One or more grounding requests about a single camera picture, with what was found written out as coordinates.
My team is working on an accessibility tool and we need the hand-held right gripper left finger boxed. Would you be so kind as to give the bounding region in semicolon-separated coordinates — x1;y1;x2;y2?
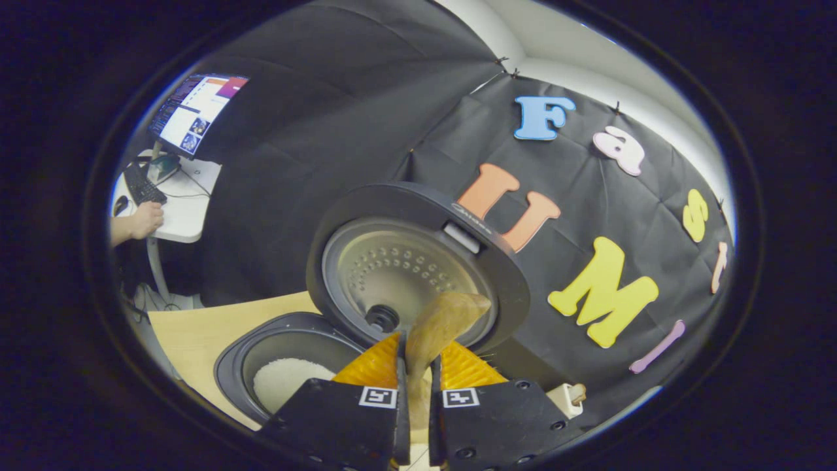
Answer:
256;332;411;471

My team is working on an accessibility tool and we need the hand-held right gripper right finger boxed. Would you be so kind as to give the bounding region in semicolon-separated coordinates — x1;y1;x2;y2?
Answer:
428;340;583;471

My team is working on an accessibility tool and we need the white rice pile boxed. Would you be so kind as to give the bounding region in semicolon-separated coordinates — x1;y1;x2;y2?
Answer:
253;358;337;414

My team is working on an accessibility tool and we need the wooden spoon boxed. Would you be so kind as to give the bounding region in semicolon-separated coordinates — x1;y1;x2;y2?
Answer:
404;291;492;432

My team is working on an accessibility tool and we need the silver black rice cooker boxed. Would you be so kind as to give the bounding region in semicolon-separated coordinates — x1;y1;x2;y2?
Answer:
214;182;532;426

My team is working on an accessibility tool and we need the white toaster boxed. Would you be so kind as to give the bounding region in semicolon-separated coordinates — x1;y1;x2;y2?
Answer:
546;383;587;419

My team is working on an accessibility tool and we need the white desk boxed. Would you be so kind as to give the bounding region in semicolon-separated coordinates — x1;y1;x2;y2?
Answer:
111;157;223;305

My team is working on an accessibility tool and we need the black keyboard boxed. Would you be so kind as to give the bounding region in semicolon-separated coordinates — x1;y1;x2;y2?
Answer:
123;162;168;206

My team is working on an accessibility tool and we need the monitor stand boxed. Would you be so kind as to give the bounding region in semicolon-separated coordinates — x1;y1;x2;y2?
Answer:
145;154;182;186

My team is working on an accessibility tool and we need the computer monitor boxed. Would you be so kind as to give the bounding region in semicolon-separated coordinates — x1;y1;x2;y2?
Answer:
147;74;250;161

